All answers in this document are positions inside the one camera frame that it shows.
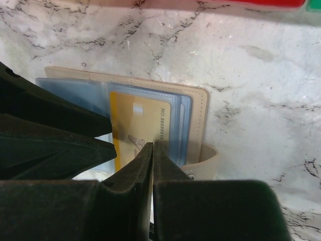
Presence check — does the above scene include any green plastic bin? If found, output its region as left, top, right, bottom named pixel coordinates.
left=306, top=0, right=321, bottom=13

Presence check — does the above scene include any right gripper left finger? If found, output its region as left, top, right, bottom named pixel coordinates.
left=1, top=143, right=153, bottom=240

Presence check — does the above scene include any gold card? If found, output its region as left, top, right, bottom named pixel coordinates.
left=109, top=91, right=171, bottom=171

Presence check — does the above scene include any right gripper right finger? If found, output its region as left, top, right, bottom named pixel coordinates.
left=153, top=142, right=291, bottom=240

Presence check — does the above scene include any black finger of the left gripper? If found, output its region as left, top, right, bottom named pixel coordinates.
left=1, top=63, right=112, bottom=137
left=1, top=114, right=116, bottom=180

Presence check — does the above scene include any red plastic bin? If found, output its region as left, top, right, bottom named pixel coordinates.
left=146, top=0, right=306, bottom=11

